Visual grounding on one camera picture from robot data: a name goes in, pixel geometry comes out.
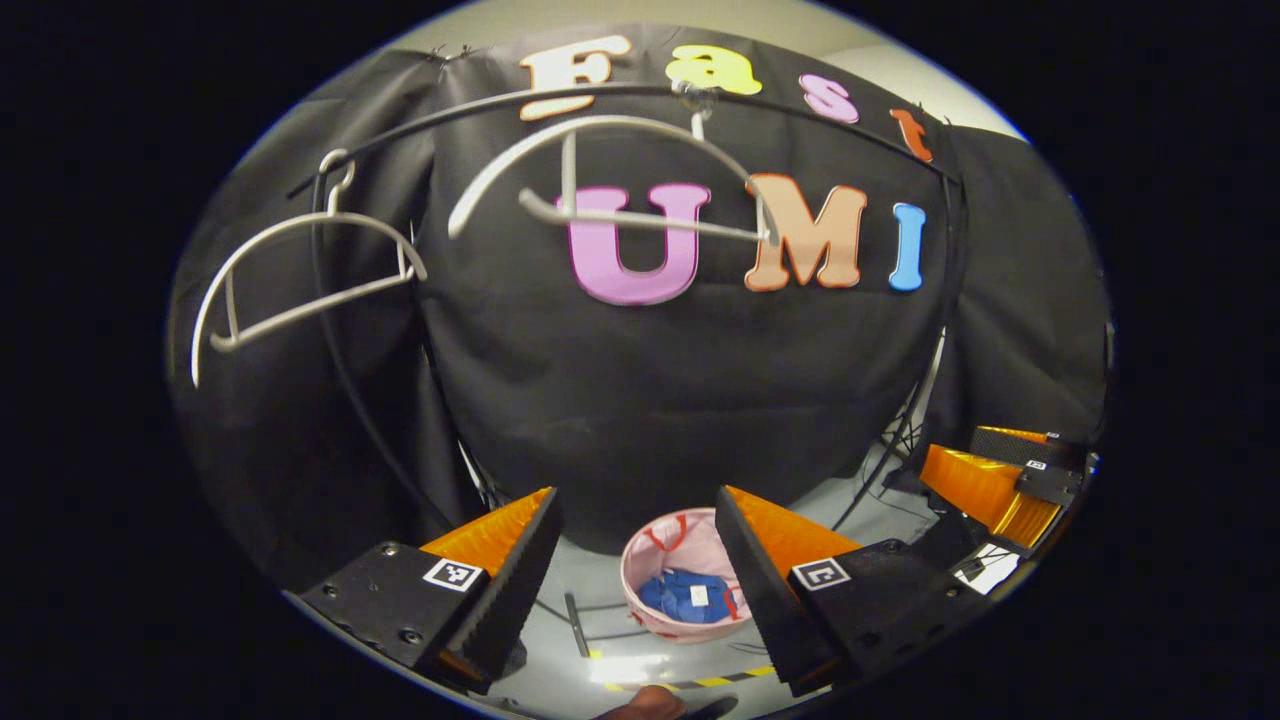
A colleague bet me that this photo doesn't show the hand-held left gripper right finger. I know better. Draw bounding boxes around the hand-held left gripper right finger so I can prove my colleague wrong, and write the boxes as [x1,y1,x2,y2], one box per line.
[713,484,992,699]

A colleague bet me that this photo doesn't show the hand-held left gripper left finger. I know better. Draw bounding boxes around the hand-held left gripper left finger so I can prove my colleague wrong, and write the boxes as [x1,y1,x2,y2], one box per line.
[299,486,564,697]

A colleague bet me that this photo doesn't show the blue corduroy jacket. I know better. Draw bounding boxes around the blue corduroy jacket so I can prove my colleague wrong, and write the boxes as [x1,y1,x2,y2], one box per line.
[638,567,732,626]

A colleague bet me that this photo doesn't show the pink laundry hamper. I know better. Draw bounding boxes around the pink laundry hamper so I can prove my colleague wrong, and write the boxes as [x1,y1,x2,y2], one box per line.
[620,507,757,645]

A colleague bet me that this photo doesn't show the black clothes rack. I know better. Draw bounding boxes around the black clothes rack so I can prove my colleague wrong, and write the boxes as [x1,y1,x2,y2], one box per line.
[285,79,972,659]

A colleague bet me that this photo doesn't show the white plastic hanger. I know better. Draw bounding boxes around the white plastic hanger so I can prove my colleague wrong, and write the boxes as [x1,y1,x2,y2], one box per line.
[189,148,430,390]
[446,84,782,247]

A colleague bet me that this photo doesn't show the yellow black floor tape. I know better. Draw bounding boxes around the yellow black floor tape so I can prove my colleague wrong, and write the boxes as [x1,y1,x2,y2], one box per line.
[600,664,777,693]

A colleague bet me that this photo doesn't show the black backdrop cloth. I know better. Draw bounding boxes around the black backdrop cloth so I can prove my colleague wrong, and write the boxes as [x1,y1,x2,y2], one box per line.
[170,24,1112,593]

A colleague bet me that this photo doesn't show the black cables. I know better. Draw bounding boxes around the black cables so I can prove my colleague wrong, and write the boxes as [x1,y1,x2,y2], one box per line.
[832,335,949,533]

